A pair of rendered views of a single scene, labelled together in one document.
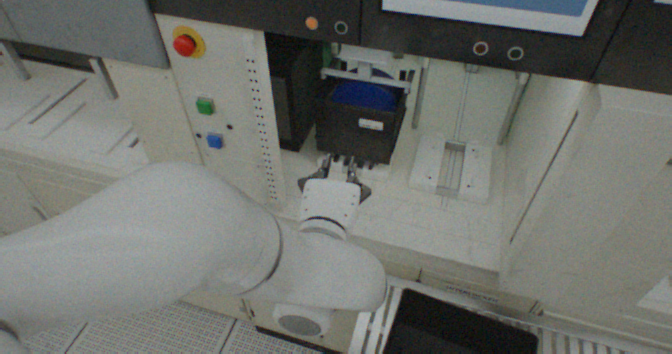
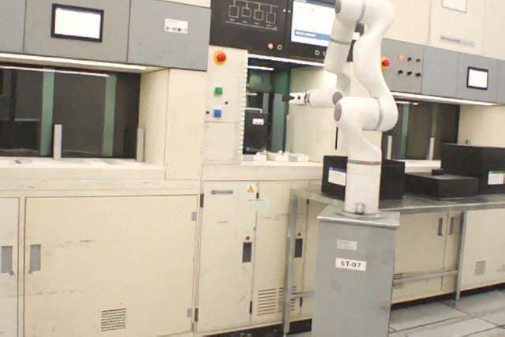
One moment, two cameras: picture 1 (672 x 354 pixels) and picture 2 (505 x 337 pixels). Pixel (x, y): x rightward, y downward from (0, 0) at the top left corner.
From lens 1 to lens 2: 2.23 m
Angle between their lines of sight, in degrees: 59
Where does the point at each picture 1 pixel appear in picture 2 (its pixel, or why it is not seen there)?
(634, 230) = not seen: hidden behind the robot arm
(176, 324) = not seen: outside the picture
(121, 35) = (192, 54)
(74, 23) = (168, 50)
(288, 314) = (335, 91)
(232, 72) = (235, 70)
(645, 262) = (374, 136)
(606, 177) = (358, 88)
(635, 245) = not seen: hidden behind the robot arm
